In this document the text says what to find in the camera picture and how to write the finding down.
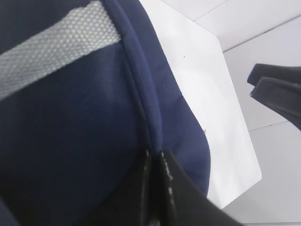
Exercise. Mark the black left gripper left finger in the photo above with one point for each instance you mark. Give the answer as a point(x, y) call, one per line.
point(144, 206)

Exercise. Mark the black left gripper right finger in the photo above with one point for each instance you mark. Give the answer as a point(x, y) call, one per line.
point(181, 203)

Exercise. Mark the navy blue lunch bag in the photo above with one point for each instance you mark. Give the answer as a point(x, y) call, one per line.
point(84, 88)

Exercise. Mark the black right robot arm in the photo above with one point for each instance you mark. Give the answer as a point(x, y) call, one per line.
point(279, 89)

